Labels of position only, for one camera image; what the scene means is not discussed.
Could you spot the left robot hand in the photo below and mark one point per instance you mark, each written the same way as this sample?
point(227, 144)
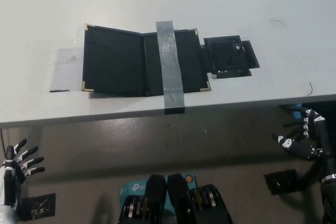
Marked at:
point(11, 182)

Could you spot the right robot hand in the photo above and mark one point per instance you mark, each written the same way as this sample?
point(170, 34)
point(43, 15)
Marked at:
point(321, 134)

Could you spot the black diary with gold corners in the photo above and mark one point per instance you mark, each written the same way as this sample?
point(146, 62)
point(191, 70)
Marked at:
point(113, 61)

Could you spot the black robot legs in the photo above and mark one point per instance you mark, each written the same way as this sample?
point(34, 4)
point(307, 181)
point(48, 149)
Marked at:
point(181, 203)

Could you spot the blue object under table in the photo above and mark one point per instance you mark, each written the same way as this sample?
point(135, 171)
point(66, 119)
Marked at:
point(296, 111)

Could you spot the black floor tape patch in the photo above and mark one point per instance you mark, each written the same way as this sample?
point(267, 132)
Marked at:
point(282, 182)
point(39, 207)

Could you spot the small black tape strip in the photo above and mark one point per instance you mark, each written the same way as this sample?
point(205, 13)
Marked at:
point(59, 90)

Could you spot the teal tp-link box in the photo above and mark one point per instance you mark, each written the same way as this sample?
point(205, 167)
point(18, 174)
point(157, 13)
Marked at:
point(134, 187)

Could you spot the black tape covered square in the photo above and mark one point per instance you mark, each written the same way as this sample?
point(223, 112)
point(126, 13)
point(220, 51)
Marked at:
point(225, 56)

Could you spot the grey duct tape strip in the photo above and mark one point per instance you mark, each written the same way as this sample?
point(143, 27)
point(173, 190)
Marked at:
point(170, 64)

